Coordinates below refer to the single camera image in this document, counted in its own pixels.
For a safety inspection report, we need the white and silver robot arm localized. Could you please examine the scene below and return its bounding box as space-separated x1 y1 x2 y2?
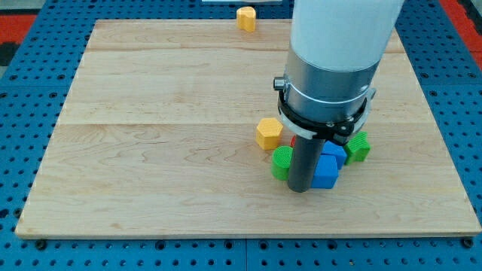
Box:
273 0 404 145

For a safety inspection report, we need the green star block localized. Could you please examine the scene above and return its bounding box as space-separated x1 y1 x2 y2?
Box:
343 131 371 165

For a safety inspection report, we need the yellow heart block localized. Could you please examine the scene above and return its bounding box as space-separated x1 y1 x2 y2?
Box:
236 6 257 32

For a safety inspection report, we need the yellow hexagon block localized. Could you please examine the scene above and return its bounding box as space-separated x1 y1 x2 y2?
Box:
255 117 283 151

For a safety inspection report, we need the green cylinder block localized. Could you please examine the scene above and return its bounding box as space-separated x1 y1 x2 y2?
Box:
270 145 293 181

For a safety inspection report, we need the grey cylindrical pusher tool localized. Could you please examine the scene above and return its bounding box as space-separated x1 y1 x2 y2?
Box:
288 135 325 193

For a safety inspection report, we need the wooden board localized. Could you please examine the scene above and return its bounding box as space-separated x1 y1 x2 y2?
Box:
15 20 481 239

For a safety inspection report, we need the blue block behind pusher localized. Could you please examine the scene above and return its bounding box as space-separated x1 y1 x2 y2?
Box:
322 142 347 170

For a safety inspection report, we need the blue pentagon block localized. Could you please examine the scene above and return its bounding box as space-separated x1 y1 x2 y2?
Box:
311 155 339 189

